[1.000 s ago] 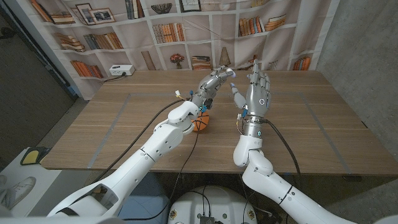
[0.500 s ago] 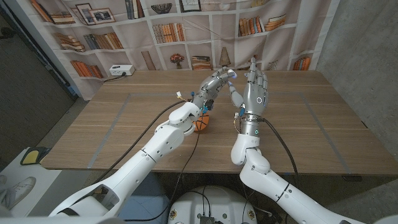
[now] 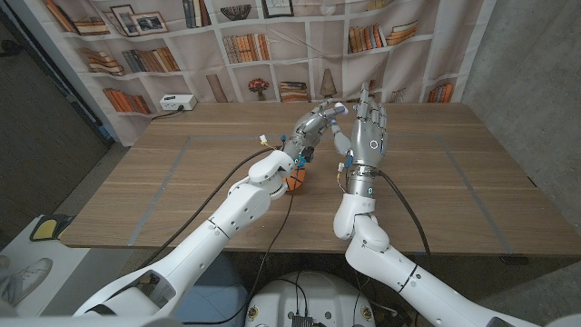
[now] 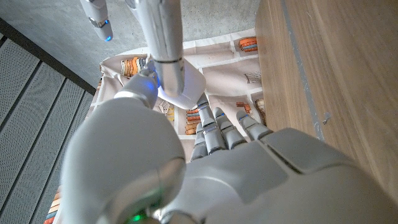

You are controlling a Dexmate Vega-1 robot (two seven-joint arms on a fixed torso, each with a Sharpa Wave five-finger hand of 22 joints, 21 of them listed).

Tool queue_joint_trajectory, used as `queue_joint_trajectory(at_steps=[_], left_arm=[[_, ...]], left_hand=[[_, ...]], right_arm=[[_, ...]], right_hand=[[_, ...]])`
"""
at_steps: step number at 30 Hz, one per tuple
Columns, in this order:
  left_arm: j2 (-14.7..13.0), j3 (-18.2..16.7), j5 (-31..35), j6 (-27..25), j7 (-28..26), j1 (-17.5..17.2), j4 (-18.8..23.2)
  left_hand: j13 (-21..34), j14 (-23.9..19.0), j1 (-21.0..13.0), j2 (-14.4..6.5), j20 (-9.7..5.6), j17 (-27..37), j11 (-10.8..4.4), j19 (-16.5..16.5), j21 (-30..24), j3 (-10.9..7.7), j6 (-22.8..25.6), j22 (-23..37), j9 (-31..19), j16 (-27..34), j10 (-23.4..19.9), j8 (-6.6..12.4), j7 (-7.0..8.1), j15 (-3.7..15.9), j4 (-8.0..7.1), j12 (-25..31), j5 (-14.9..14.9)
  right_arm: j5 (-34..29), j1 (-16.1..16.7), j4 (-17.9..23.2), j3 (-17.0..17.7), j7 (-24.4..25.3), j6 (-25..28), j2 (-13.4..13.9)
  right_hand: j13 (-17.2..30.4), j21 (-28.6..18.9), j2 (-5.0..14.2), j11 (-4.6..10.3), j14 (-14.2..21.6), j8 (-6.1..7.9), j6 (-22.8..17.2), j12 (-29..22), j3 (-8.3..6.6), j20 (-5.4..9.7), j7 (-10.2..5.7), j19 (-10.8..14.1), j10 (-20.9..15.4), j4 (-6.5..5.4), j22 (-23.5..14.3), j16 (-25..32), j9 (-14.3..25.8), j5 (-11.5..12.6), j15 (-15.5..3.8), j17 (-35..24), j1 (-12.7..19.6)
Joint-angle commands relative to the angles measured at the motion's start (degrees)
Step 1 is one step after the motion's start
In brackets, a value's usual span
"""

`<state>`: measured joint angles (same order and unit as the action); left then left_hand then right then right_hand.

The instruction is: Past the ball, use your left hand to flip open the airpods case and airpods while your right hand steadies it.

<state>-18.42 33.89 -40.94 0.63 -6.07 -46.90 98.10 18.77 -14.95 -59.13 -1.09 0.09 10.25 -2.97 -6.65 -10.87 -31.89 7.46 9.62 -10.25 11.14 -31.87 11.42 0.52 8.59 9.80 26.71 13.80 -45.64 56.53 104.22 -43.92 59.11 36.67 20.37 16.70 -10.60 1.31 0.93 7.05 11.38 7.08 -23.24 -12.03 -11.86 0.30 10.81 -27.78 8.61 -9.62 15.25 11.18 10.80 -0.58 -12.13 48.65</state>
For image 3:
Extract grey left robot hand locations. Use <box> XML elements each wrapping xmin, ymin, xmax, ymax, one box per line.
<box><xmin>281</xmin><ymin>98</ymin><xmax>350</xmax><ymax>161</ymax></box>

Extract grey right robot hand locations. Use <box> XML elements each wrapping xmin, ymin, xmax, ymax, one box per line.
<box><xmin>332</xmin><ymin>81</ymin><xmax>389</xmax><ymax>168</ymax></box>

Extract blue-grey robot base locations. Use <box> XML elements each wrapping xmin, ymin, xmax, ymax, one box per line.
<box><xmin>174</xmin><ymin>253</ymin><xmax>251</xmax><ymax>327</ymax></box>

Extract orange basketball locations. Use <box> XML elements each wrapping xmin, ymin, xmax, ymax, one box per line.
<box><xmin>283</xmin><ymin>166</ymin><xmax>309</xmax><ymax>192</ymax></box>

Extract printed bookshelf backdrop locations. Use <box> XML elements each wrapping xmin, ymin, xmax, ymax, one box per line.
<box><xmin>8</xmin><ymin>0</ymin><xmax>498</xmax><ymax>147</ymax></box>

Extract white power strip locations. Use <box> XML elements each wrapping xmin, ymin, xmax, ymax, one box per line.
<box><xmin>159</xmin><ymin>93</ymin><xmax>198</xmax><ymax>113</ymax></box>

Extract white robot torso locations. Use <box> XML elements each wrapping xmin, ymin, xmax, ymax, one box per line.
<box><xmin>243</xmin><ymin>271</ymin><xmax>377</xmax><ymax>327</ymax></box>

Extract perforated partition panel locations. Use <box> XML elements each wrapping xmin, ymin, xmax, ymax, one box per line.
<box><xmin>0</xmin><ymin>8</ymin><xmax>114</xmax><ymax>237</ymax></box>

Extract white floor mat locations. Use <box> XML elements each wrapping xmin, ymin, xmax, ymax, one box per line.
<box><xmin>0</xmin><ymin>215</ymin><xmax>92</xmax><ymax>319</ymax></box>

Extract yellow and black pad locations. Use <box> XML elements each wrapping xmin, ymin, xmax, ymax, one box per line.
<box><xmin>29</xmin><ymin>213</ymin><xmax>76</xmax><ymax>243</ymax></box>

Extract white shoe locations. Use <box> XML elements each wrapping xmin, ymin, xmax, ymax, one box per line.
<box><xmin>8</xmin><ymin>257</ymin><xmax>54</xmax><ymax>306</ymax></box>

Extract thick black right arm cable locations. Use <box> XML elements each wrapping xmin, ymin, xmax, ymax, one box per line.
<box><xmin>376</xmin><ymin>170</ymin><xmax>432</xmax><ymax>258</ymax></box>

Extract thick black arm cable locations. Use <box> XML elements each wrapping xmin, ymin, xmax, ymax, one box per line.
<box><xmin>376</xmin><ymin>170</ymin><xmax>432</xmax><ymax>258</ymax></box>
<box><xmin>133</xmin><ymin>147</ymin><xmax>276</xmax><ymax>272</ymax></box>

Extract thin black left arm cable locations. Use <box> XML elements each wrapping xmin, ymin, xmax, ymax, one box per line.
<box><xmin>181</xmin><ymin>174</ymin><xmax>296</xmax><ymax>326</ymax></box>

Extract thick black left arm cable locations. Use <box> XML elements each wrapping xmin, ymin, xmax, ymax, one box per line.
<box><xmin>133</xmin><ymin>147</ymin><xmax>276</xmax><ymax>272</ymax></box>

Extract black power cord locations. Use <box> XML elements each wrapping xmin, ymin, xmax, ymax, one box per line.
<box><xmin>152</xmin><ymin>107</ymin><xmax>185</xmax><ymax>122</ymax></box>

